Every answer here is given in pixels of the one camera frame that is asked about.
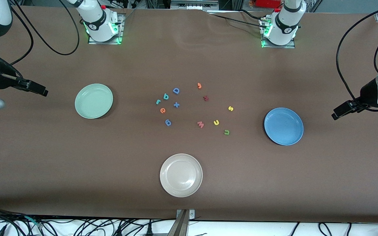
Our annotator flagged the small metal bracket plate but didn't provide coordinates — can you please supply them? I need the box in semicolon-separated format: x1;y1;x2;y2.
176;209;196;220

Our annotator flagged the black table cable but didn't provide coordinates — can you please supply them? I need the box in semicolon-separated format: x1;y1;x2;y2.
205;12;268;30
237;9;263;20

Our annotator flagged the mint green plate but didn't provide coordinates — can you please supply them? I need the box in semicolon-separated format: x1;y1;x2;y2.
74;83;114;119

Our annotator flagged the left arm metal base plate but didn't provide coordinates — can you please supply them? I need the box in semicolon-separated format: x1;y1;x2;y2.
260;16;296;49

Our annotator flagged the black floor cable with plug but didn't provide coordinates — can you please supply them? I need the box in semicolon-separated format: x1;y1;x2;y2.
117;219;163;236

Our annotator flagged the aluminium profile bar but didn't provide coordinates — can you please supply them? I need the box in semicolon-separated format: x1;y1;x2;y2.
167;210;190;236

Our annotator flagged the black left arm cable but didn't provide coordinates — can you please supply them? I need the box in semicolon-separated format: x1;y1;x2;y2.
336;0;378;113

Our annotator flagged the red box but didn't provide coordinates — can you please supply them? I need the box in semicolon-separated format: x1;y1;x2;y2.
254;0;282;9

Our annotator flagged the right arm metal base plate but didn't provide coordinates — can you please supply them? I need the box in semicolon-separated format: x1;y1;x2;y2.
88;13;125;45

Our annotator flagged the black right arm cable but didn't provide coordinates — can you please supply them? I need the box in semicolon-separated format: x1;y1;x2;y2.
0;0;80;79

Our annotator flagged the blue plate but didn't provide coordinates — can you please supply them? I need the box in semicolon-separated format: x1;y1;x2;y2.
264;107;304;146

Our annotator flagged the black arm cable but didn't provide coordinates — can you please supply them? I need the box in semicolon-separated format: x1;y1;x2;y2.
0;0;80;79
336;0;378;113

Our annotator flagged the beige plate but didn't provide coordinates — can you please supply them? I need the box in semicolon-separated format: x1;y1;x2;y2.
159;153;203;198

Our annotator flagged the teal floor cable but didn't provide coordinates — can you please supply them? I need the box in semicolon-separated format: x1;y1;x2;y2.
24;215;42;227

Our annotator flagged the metal frame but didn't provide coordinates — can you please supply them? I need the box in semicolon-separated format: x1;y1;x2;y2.
170;0;220;11

